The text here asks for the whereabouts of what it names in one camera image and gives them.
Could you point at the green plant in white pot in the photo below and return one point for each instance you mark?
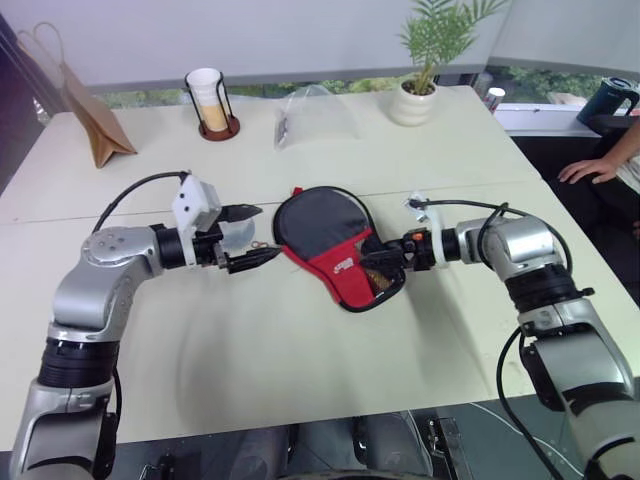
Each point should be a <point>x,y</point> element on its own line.
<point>412,102</point>

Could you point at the person's bare forearm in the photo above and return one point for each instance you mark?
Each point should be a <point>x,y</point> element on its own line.
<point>625,145</point>

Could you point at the red and black paddle case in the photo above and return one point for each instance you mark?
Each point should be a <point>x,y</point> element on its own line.
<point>320,220</point>

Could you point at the person's bare hand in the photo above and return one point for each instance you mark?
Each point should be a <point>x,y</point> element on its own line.
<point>595,170</point>

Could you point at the white and red can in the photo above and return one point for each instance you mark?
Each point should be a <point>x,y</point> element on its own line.
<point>495,99</point>

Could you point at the brown paper bag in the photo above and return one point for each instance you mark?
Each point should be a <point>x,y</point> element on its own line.
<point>92,125</point>

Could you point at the cup stack in holder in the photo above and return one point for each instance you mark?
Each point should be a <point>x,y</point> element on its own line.
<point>220,132</point>

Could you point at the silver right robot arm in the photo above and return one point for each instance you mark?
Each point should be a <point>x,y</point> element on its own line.
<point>520,245</point>

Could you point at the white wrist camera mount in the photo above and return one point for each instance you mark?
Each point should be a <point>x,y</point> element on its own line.
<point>440,250</point>
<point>192,200</point>

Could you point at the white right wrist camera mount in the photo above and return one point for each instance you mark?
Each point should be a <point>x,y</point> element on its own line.
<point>440,250</point>

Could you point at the stack of white paper cups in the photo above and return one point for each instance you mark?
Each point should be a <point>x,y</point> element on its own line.
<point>202,89</point>

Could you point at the metal bracket under table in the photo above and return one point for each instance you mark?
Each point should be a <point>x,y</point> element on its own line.
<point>444,445</point>

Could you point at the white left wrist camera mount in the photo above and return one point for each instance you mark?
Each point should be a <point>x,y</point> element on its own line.
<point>192,200</point>

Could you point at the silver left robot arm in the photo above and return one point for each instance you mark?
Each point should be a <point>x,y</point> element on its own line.
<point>110,250</point>

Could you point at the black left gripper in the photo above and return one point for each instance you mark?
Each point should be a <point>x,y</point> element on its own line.
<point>205,247</point>

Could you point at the dark teal kettle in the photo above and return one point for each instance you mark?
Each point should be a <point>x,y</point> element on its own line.
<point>605,102</point>

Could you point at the person's black trouser leg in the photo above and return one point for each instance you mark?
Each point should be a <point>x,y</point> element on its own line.
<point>590,205</point>

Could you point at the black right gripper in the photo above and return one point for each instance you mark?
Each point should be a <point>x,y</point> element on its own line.
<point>419,252</point>

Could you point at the clear plastic bag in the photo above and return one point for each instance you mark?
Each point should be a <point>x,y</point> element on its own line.
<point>320,120</point>

